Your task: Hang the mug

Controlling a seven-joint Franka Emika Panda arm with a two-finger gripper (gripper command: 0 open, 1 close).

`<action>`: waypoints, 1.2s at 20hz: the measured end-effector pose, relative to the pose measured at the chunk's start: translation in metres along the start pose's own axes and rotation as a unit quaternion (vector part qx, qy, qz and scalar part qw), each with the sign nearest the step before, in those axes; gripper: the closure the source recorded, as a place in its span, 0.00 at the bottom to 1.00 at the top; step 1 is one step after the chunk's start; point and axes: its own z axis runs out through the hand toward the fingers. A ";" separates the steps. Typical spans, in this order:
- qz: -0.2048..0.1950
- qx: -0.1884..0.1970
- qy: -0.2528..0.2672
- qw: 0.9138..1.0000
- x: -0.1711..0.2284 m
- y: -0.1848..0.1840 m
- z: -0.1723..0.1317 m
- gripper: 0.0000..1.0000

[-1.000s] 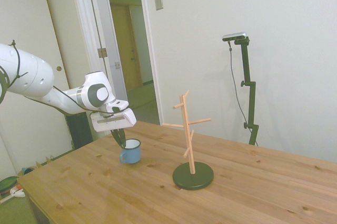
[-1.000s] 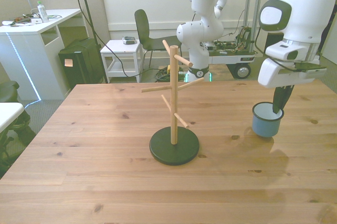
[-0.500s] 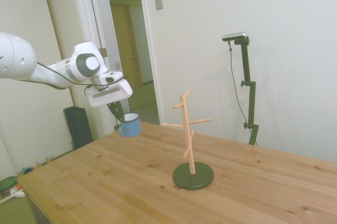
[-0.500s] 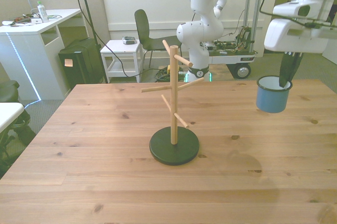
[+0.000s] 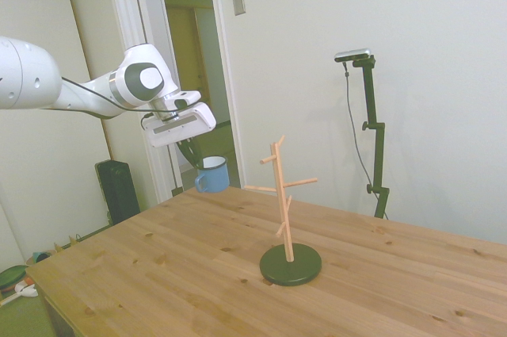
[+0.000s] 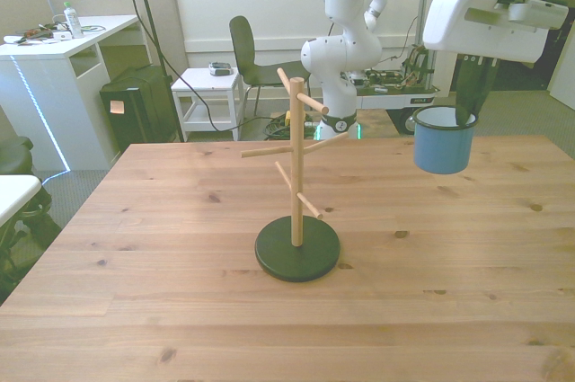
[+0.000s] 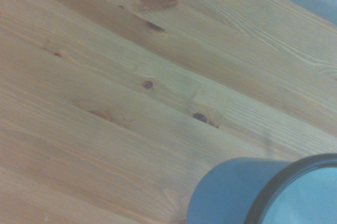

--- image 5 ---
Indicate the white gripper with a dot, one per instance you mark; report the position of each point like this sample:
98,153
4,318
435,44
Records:
178,127

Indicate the blue enamel mug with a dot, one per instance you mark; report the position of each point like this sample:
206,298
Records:
216,178

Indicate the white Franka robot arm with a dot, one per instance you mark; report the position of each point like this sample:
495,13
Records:
31,75

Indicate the wooden mug tree stand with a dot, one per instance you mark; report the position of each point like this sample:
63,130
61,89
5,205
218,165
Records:
291,265

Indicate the black speaker box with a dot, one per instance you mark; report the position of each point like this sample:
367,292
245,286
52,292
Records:
117,190

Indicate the teal bowl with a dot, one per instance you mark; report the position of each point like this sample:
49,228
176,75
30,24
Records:
39,256

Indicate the white floor tool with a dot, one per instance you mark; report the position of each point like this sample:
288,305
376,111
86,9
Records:
27,292

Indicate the green plate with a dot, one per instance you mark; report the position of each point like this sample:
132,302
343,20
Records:
10,277

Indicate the white door frame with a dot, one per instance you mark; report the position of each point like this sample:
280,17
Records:
130,8

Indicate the grey wall switch plate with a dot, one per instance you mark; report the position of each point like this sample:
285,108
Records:
238,1

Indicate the black camera stand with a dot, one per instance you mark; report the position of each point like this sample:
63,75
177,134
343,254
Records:
376,146

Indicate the grey exterior camera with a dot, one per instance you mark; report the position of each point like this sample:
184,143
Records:
353,54

